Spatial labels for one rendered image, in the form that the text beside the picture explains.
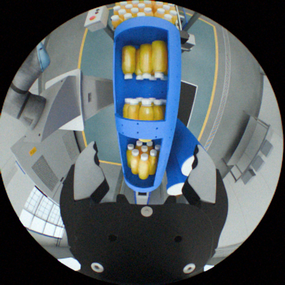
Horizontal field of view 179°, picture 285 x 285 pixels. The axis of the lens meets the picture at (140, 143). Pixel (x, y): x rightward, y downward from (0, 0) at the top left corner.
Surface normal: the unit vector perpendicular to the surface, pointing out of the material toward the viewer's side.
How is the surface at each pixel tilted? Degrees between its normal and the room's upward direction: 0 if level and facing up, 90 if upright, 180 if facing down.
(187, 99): 0
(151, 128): 9
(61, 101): 90
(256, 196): 90
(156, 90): 25
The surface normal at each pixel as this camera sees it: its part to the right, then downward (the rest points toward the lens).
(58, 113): 1.00, 0.02
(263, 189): -0.99, -0.11
